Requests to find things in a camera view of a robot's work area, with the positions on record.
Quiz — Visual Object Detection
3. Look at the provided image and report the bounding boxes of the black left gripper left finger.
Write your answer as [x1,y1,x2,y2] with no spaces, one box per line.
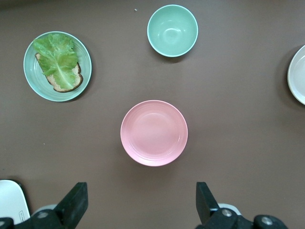
[30,182,89,229]

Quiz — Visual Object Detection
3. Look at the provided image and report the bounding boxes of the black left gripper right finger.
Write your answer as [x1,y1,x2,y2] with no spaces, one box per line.
[195,181,242,229]

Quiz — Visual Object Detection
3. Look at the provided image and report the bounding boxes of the pink plate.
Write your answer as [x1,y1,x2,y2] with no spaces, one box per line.
[120,100,189,167]

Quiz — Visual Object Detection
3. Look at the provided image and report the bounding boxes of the white toaster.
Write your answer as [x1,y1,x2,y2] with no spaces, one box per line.
[0,179,31,225]

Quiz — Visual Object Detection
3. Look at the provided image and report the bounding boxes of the bread slice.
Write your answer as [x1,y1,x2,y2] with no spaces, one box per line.
[34,52,84,93]

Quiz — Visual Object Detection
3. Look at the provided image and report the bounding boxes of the green plate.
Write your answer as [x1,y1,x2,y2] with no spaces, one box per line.
[23,30,92,103]

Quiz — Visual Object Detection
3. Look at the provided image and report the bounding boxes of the green lettuce leaf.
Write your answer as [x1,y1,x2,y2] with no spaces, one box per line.
[32,33,80,89]

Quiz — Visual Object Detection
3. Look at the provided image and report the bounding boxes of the beige plate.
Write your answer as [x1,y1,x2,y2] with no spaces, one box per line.
[287,44,305,105]

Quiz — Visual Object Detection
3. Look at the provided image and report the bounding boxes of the small green bowl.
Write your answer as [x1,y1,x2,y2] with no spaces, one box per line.
[146,4,199,58]

